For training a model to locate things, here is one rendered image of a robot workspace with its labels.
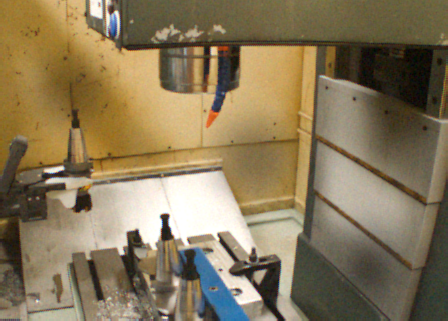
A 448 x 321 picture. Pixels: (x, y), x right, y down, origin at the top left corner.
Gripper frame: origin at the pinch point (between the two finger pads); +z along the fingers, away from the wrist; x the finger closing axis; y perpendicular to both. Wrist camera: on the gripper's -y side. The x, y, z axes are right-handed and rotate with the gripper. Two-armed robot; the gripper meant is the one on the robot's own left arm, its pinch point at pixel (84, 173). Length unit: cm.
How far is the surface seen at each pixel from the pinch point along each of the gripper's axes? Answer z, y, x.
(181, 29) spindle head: 10.4, -30.1, 34.0
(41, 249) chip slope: -14, 55, -73
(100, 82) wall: 17, 1, -99
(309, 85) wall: 106, 7, -92
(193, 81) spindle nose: 20.1, -18.2, 8.6
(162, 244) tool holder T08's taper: 7.8, 0.6, 31.3
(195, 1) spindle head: 12.2, -33.6, 34.0
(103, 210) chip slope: 13, 49, -86
